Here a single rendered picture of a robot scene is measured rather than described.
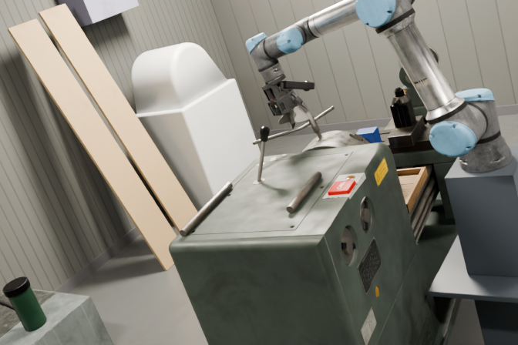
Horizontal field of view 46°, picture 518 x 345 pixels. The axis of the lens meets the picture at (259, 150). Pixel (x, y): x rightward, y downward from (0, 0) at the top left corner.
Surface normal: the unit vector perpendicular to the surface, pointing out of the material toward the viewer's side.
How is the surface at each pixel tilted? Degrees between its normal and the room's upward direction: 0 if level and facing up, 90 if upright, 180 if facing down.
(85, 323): 90
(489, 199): 90
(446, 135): 97
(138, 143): 74
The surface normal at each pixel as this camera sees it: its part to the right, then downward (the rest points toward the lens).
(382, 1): -0.66, 0.33
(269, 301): -0.44, 0.43
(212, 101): 0.77, -0.04
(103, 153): 0.68, -0.31
